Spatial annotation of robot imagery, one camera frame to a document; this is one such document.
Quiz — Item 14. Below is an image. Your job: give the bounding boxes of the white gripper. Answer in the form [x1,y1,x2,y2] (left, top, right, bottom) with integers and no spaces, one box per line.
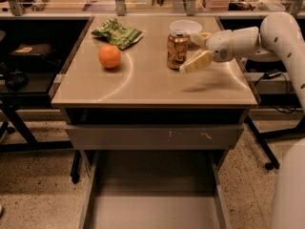
[179,30,234,73]

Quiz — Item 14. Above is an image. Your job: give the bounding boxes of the black power adapter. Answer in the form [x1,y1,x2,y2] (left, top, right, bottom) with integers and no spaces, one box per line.
[263,69,281,79]

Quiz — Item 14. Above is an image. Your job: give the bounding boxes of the open middle drawer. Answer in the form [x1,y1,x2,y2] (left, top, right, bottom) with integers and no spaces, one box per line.
[77,151,233,229]

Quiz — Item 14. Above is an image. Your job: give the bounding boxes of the closed top drawer front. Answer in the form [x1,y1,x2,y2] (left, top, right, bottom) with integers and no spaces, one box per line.
[66,124,243,150]

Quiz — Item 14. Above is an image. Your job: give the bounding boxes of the black table leg right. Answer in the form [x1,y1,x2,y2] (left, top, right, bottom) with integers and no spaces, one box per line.
[245,116,280,170]

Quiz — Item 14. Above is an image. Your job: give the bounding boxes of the black headphones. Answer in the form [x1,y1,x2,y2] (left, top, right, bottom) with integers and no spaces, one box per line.
[1,64,29,91]

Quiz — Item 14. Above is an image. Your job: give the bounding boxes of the grey drawer cabinet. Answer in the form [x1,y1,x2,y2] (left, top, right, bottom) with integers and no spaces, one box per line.
[51,14,262,229]

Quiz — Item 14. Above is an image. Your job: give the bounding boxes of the black bag on shelf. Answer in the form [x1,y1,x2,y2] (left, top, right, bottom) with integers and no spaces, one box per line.
[9,43,55,68]

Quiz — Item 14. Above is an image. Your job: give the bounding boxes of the white bowl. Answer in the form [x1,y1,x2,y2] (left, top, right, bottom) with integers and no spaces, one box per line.
[170,20,202,34]

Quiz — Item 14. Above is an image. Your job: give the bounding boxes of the orange soda can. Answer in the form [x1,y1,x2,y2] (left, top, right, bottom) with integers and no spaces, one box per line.
[167,30,188,70]

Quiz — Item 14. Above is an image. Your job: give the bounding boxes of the orange fruit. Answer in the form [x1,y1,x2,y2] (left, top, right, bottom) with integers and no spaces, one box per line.
[98,45,121,69]

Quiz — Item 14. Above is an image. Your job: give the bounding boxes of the green chip bag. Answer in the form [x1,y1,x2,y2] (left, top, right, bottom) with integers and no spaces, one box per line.
[91,18,142,51]

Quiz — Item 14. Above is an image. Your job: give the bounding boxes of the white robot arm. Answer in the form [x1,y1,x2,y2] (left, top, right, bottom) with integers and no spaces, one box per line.
[179,11,305,229]

